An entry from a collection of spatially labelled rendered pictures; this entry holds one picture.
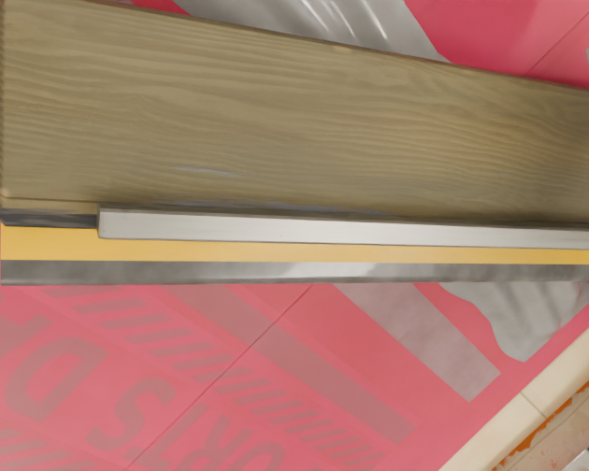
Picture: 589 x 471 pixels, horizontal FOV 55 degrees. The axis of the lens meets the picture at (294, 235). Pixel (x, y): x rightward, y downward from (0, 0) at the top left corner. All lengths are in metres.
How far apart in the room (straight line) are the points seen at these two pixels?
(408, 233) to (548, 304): 0.18
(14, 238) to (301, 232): 0.10
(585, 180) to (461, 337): 0.13
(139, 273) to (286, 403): 0.15
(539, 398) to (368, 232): 0.28
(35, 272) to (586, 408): 0.39
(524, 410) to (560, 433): 0.03
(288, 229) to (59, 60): 0.09
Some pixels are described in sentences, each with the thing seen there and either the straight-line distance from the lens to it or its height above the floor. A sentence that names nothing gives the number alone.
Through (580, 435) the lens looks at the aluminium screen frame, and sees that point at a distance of 0.48.
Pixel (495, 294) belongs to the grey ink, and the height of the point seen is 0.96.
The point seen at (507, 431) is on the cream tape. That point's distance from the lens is 0.47.
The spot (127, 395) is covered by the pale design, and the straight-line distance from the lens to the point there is 0.31.
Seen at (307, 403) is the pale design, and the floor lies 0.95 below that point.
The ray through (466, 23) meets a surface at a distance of 0.29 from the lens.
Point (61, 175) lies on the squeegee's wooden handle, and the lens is 0.20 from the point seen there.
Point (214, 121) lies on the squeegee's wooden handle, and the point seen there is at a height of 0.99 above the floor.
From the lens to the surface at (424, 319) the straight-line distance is 0.35.
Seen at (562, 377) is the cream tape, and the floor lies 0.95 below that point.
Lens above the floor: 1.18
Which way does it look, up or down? 56 degrees down
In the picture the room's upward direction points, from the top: 142 degrees clockwise
